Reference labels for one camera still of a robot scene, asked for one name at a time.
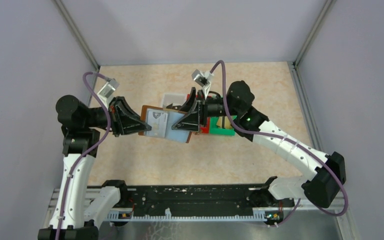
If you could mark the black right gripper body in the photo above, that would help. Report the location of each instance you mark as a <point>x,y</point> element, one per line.
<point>201,109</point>

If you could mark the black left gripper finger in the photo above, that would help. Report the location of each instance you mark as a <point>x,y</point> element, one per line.
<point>133,125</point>
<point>123,110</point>

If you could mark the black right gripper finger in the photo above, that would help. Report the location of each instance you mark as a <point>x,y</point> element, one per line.
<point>188,104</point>
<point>189,122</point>

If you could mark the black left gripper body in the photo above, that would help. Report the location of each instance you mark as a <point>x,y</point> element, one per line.
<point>115,115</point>

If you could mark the white credit card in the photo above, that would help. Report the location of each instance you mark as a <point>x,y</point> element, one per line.
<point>157,119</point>

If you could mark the brown leather card holder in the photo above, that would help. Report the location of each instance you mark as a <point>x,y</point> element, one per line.
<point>171,135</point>

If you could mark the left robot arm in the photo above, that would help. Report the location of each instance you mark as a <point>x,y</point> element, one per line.
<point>84,129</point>

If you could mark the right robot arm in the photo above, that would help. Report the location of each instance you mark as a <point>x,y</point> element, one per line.
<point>322,175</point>

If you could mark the gold card in green bin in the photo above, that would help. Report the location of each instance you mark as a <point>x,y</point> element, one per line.
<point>223,123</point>

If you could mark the translucent white plastic bin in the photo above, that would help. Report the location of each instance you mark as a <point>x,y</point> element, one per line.
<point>175,99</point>

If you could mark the red plastic bin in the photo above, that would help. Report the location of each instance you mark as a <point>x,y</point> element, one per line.
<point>205,129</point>

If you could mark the green plastic bin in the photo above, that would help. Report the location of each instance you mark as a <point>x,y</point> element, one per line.
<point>214,130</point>

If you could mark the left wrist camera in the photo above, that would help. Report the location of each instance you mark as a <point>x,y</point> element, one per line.
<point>107,90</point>

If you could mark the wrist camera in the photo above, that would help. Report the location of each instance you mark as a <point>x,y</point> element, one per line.
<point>203,79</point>
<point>107,90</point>

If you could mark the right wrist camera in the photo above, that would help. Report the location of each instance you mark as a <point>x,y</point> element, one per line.
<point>203,79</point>

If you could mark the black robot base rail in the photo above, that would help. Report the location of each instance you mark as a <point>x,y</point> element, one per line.
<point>199,203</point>

